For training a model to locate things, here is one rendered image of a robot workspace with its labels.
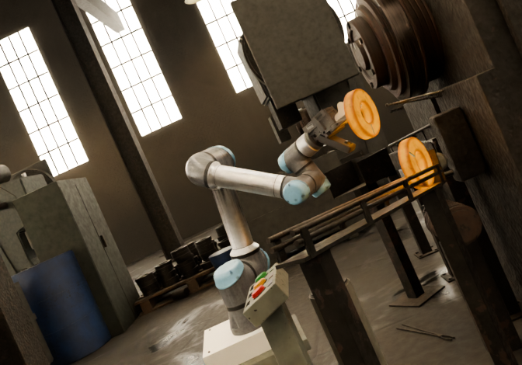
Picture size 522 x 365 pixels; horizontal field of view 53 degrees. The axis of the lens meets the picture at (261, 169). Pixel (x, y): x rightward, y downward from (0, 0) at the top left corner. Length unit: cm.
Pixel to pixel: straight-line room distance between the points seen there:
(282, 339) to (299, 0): 381
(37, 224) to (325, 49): 302
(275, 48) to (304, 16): 39
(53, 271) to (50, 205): 62
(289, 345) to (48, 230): 393
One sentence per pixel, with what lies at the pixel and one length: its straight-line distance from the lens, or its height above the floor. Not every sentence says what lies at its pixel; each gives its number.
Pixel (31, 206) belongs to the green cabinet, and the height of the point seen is 138.
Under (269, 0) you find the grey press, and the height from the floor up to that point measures 217.
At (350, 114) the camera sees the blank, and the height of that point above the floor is 92.
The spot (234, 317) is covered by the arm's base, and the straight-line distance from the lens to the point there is 191.
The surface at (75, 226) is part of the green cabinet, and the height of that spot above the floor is 105.
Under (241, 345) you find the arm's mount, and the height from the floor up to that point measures 35.
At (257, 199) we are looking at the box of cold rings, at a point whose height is 62.
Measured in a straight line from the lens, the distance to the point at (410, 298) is 268.
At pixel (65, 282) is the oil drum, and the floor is 64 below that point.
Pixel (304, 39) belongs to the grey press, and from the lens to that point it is 475.
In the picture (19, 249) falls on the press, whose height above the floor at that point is 122.
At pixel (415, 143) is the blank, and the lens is 162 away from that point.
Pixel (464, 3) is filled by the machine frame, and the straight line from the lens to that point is 171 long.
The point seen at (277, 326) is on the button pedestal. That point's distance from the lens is 138.
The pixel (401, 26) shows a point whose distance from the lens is 191.
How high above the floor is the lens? 89
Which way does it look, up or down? 1 degrees down
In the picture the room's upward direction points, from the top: 24 degrees counter-clockwise
